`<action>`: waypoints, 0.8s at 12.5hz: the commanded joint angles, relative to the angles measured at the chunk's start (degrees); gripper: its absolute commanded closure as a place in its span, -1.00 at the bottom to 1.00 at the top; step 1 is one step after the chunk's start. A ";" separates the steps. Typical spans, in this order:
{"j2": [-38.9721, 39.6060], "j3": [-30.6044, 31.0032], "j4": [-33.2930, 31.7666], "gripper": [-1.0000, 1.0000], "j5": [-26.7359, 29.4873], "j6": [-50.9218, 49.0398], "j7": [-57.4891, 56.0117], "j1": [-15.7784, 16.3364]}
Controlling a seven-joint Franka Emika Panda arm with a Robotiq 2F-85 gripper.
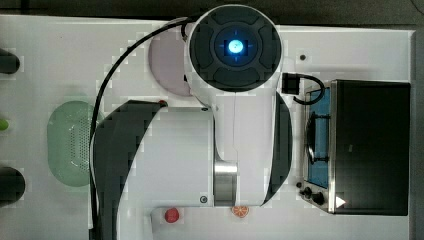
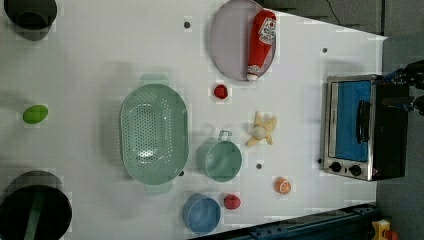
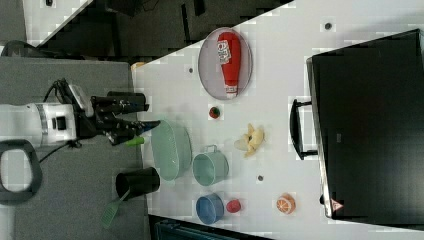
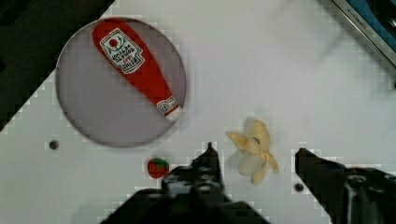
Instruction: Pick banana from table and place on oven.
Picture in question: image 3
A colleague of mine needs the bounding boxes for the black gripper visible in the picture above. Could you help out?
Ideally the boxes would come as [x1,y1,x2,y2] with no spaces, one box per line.
[75,96,161,144]

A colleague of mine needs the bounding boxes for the peeled yellow toy banana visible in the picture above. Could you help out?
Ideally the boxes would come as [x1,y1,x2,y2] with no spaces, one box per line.
[234,123,265,158]

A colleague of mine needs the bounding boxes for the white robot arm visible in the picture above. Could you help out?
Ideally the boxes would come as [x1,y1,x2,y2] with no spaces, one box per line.
[0,92,160,206]

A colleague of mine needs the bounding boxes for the black toaster oven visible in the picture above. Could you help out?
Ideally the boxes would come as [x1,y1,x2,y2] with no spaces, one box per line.
[307,29,424,230]

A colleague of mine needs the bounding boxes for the large mint green bowl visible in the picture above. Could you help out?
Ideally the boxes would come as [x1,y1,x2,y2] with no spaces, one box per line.
[151,120,192,181]

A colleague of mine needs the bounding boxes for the black utensil holder cup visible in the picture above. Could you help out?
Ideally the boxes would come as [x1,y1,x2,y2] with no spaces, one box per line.
[115,167,160,200]

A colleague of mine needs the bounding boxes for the small red green toy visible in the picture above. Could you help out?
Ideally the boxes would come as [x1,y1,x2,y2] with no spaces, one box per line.
[209,107,220,119]

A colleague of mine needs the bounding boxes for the green slotted spatula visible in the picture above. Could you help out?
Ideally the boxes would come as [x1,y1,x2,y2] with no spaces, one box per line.
[101,191,130,229]

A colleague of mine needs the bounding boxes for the grey oval plate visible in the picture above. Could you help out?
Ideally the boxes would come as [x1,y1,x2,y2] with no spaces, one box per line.
[198,28,253,100]

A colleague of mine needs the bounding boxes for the mint green mug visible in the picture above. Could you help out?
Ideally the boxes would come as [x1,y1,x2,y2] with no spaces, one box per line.
[192,145,229,187]

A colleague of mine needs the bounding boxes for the red ketchup bottle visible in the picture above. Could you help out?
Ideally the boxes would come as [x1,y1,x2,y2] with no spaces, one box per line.
[217,31,241,99]

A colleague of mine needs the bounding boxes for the blue cup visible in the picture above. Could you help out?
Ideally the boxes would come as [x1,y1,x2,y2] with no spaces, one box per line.
[196,193,224,225]

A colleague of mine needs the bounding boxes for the small red cup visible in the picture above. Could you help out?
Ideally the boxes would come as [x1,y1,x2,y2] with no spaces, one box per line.
[226,199,241,213]

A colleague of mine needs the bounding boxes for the orange slice toy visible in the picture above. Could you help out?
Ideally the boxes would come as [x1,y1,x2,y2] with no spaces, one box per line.
[276,193,296,215]

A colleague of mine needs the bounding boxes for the green handled utensil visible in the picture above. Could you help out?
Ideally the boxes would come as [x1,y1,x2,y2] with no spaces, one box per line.
[125,137,145,146]

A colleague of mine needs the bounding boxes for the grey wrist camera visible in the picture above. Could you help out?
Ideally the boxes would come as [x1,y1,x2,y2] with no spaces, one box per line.
[69,85,94,117]

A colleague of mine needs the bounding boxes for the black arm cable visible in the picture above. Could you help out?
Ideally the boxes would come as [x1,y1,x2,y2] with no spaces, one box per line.
[38,78,83,164]

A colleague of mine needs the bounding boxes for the black oven door handle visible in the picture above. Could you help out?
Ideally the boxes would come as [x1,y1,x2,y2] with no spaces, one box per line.
[289,99,318,160]

